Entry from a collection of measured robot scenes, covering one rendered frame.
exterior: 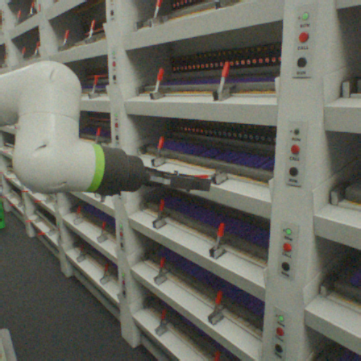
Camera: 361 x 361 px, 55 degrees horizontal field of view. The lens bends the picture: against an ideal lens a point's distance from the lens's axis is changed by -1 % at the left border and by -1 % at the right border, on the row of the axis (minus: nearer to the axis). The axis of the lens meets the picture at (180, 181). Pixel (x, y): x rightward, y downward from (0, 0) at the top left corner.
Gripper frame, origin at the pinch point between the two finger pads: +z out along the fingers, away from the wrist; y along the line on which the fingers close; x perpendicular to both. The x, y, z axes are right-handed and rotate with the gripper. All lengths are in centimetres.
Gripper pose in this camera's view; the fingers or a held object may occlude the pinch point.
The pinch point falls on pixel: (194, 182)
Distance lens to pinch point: 81.9
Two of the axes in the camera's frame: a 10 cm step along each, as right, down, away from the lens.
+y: 6.2, 1.9, -7.6
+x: 2.0, -9.8, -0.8
